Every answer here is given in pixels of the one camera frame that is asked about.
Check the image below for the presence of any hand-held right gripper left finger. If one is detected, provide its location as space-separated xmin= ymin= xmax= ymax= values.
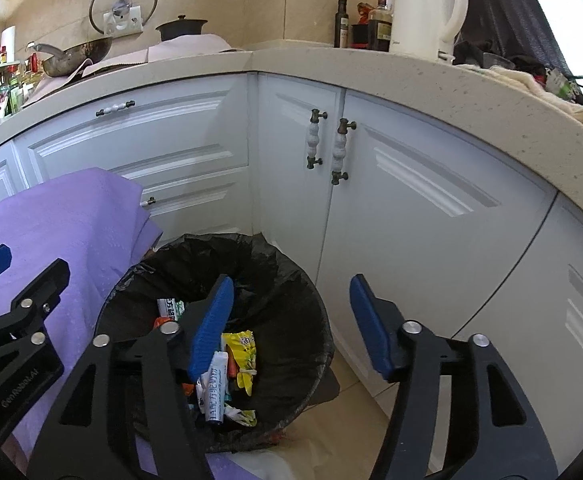
xmin=26 ymin=274 xmax=235 ymax=480

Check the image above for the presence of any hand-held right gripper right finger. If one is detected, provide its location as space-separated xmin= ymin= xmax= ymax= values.
xmin=349 ymin=273 xmax=559 ymax=480

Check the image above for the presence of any white green packet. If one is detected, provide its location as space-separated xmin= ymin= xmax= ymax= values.
xmin=157 ymin=298 xmax=186 ymax=323

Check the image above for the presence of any black lined waste bin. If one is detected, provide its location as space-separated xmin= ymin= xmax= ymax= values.
xmin=94 ymin=232 xmax=339 ymax=453

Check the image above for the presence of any yellow wrapper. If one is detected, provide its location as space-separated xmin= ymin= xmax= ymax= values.
xmin=221 ymin=330 xmax=258 ymax=393

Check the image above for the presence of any pale blue white tube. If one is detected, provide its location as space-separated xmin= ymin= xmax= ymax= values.
xmin=195 ymin=350 xmax=230 ymax=427

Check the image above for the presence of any purple tablecloth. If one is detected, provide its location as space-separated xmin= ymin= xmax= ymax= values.
xmin=0 ymin=167 xmax=272 ymax=480

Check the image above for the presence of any green white tied wrapper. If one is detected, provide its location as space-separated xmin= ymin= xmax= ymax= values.
xmin=222 ymin=404 xmax=258 ymax=427

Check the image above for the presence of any white drawer front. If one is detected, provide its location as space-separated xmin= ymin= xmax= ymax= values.
xmin=141 ymin=182 xmax=252 ymax=243
xmin=106 ymin=145 xmax=252 ymax=196
xmin=11 ymin=74 xmax=252 ymax=181

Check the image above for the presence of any group of condiment bottles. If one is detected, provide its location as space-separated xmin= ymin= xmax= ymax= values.
xmin=0 ymin=35 xmax=39 ymax=143

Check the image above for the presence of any pale cover sheet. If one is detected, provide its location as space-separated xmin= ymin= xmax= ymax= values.
xmin=31 ymin=57 xmax=152 ymax=98
xmin=146 ymin=34 xmax=244 ymax=61

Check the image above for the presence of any paper towel roll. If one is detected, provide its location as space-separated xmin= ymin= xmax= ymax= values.
xmin=0 ymin=25 xmax=18 ymax=63

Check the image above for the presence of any metal wok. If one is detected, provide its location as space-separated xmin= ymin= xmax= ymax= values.
xmin=27 ymin=36 xmax=113 ymax=78

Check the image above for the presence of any beige stone countertop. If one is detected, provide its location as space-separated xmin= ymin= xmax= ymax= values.
xmin=0 ymin=42 xmax=583 ymax=241

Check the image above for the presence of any white lid holder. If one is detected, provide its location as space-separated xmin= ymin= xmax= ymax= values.
xmin=102 ymin=5 xmax=142 ymax=36

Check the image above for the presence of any glass pot lid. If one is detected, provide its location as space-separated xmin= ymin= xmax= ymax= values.
xmin=88 ymin=0 xmax=159 ymax=37

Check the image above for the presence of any dark jar with red top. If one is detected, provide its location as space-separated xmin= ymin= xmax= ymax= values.
xmin=351 ymin=2 xmax=372 ymax=50

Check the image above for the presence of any black pot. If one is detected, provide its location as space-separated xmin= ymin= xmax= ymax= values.
xmin=154 ymin=15 xmax=208 ymax=42

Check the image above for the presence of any dark cloth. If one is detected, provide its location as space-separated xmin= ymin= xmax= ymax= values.
xmin=454 ymin=40 xmax=583 ymax=86

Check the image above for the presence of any brown sauce bottle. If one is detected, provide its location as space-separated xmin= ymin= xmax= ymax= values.
xmin=368 ymin=0 xmax=393 ymax=52

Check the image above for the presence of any dark olive oil bottle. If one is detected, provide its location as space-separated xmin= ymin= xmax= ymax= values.
xmin=335 ymin=0 xmax=351 ymax=49

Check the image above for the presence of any white electric kettle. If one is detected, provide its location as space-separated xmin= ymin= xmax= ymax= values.
xmin=389 ymin=0 xmax=469 ymax=61

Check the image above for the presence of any dark curtain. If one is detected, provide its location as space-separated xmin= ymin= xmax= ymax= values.
xmin=454 ymin=0 xmax=583 ymax=76

